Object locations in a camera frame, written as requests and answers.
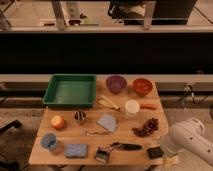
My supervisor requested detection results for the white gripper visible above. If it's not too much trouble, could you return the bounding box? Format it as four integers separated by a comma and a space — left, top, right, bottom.
160, 133, 182, 166

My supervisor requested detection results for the black eraser block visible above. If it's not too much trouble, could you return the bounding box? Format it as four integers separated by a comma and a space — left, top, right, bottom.
147, 147, 164, 159

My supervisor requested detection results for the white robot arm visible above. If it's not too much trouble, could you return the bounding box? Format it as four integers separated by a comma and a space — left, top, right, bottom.
160, 118, 213, 167

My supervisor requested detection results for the red bowl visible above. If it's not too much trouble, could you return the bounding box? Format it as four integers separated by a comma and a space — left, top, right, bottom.
132, 78, 153, 96

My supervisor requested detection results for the purple bowl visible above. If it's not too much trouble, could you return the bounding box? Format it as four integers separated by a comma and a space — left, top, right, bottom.
106, 75, 127, 94

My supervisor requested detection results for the red grape bunch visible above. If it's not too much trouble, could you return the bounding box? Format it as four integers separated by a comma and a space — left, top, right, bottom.
132, 118, 159, 137

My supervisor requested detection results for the orange carrot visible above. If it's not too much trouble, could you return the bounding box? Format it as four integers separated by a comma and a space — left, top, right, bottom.
140, 104, 157, 110

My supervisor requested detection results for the white lidded jar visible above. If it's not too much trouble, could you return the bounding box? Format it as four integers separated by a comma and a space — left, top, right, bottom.
124, 99, 140, 117

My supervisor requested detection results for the blue folded cloth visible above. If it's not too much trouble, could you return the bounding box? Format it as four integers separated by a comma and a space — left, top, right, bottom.
97, 114, 117, 132

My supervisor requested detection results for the blue sponge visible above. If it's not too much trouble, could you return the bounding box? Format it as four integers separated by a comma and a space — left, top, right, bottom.
64, 144, 88, 158

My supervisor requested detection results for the orange fruit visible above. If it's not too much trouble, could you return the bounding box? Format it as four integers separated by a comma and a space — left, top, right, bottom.
50, 115, 65, 130

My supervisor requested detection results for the blue lidded cup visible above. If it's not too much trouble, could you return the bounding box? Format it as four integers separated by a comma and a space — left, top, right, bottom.
40, 133, 58, 151

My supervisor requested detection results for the green plastic tray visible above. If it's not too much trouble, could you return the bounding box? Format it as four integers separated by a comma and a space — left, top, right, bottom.
43, 74, 96, 108

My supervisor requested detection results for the person in background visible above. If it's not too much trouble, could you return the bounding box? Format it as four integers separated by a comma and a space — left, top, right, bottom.
108, 0, 146, 20

